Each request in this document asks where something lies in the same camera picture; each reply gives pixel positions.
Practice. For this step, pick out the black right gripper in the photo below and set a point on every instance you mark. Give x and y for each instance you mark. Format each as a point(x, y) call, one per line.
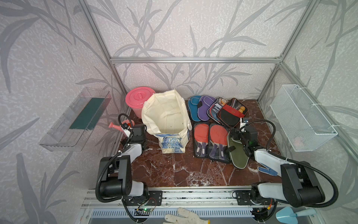
point(237, 134)

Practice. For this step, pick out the green paddle case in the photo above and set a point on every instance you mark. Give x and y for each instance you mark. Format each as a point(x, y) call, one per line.
point(236, 149)

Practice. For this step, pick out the red trimmed paddle case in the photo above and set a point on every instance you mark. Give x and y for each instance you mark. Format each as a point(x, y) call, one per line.
point(231, 113)

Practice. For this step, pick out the canvas tote bag starry print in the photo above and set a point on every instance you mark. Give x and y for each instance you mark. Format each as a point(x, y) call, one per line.
point(165, 116)

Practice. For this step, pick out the clear case red paddle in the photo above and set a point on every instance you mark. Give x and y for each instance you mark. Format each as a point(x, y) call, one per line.
point(200, 139)

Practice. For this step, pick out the blue paddle case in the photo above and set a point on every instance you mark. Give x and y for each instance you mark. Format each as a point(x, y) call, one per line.
point(193, 108)

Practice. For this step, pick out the clear paddle case teal paddle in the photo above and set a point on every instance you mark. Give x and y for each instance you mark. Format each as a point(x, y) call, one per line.
point(215, 108)

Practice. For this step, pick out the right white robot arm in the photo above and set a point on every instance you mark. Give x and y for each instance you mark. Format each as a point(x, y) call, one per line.
point(300, 185)

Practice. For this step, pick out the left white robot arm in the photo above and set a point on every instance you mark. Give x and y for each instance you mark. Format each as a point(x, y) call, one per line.
point(114, 181)

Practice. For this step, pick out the pink watering can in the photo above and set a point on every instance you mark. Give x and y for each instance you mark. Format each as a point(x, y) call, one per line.
point(125, 125)

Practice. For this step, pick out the blue dotted work glove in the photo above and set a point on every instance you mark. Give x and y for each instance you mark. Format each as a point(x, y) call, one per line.
point(267, 170)

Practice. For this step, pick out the pink bucket with lid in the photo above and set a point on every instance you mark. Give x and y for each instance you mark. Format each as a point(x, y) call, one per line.
point(136, 98)

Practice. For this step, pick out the light blue garden trowel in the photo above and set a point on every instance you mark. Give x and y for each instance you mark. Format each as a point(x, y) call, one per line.
point(288, 216)

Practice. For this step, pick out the white work glove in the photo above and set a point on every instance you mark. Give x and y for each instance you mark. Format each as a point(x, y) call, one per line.
point(184, 217)

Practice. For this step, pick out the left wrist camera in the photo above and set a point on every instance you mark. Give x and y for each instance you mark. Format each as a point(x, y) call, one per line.
point(127, 132)

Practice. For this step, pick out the white wire wall basket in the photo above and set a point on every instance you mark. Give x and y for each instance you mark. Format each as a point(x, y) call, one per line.
point(301, 120)

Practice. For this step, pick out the aluminium cage frame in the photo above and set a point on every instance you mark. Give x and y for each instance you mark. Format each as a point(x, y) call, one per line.
point(244, 50)

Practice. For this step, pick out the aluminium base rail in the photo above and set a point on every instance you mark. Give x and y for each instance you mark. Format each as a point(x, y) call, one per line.
point(194, 197)

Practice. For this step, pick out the clear plastic wall tray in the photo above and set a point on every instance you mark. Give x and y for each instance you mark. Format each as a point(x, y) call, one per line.
point(73, 129)

